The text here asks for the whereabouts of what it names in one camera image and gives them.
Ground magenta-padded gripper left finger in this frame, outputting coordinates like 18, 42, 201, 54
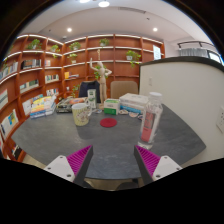
43, 144, 95, 188

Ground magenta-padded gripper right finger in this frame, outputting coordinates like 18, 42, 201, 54
133, 144, 184, 186

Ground clear plastic water bottle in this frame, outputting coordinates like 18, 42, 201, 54
137, 91, 164, 150

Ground yellow striped cartoon mug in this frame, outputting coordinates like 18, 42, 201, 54
71, 102, 94, 127

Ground flat round red coaster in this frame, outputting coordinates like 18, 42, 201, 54
99, 117, 118, 129

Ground dark flat book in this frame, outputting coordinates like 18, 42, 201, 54
55, 96, 88, 114

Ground small green white box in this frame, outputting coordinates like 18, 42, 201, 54
103, 98, 120, 116

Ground stack of colourful books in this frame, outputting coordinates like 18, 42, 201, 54
29, 95, 57, 119

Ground dark blue chair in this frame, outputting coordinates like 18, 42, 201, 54
78, 80, 102, 104

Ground wooden artist mannequin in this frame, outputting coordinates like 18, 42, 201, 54
89, 57, 113, 103

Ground black railing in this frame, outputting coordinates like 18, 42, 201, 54
177, 40, 223, 64

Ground wooden bookshelf unit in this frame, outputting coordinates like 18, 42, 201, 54
0, 33, 166, 161

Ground ceiling lights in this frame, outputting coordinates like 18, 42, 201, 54
65, 0, 159, 34

